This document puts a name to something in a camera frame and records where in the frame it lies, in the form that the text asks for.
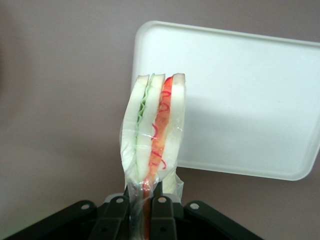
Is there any white rectangular plastic tray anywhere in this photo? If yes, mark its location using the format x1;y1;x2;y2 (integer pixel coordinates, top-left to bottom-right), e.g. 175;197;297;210
131;20;320;181

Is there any triangle sandwich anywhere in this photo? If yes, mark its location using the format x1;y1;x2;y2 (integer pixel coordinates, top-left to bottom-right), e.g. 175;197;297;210
119;72;188;240

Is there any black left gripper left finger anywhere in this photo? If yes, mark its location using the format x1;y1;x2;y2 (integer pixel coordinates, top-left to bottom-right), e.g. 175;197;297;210
90;184;131;240

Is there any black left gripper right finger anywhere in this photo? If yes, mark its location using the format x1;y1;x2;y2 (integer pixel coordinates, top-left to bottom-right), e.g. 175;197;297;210
149;183;179;240

